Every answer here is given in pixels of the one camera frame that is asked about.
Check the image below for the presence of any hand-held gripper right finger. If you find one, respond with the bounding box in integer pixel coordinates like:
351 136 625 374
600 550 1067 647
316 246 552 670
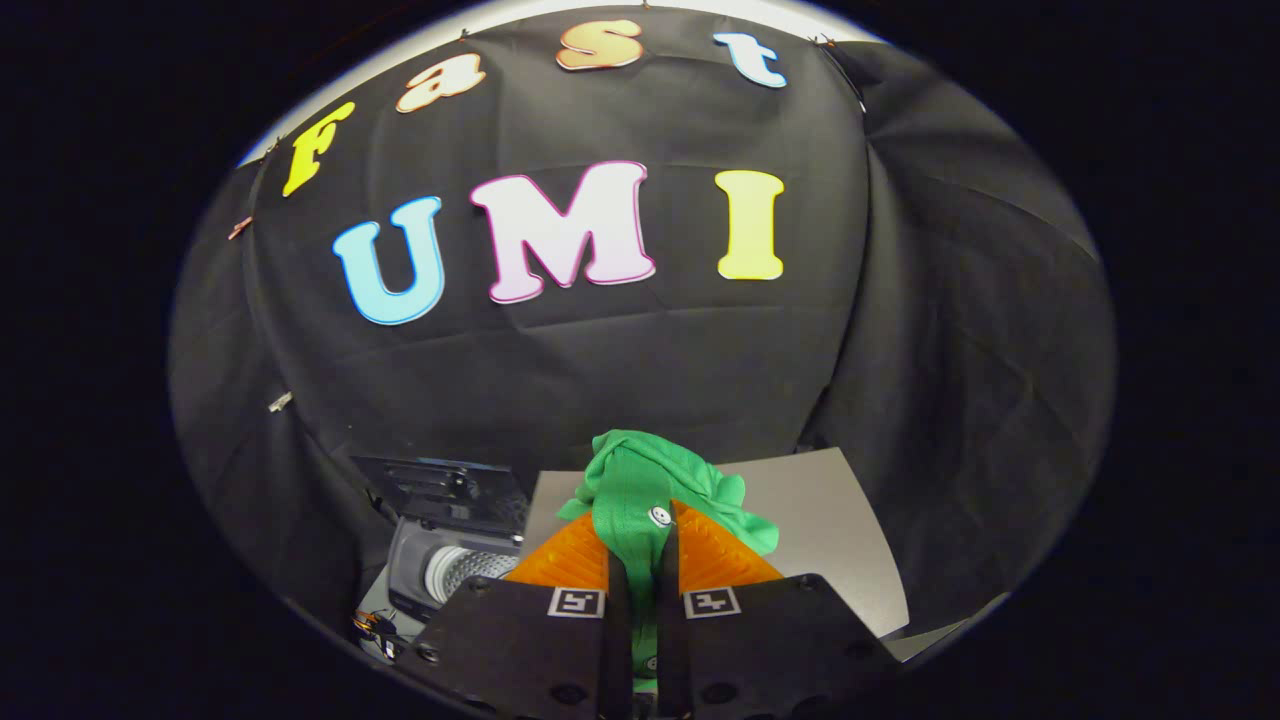
655 498 903 720

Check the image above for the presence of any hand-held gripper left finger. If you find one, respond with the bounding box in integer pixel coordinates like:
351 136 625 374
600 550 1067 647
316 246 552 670
400 512 634 720

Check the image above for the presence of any black backdrop cloth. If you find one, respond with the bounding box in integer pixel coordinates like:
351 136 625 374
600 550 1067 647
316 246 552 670
168 0 1117 641

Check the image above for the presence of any grey cabinet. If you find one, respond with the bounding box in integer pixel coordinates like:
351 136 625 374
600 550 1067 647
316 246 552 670
518 446 963 663

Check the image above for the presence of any green polo shirt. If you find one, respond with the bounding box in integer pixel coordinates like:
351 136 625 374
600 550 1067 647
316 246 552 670
556 429 781 693

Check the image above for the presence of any dark washing machine lid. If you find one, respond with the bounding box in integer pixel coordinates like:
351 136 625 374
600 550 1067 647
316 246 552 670
352 455 531 538

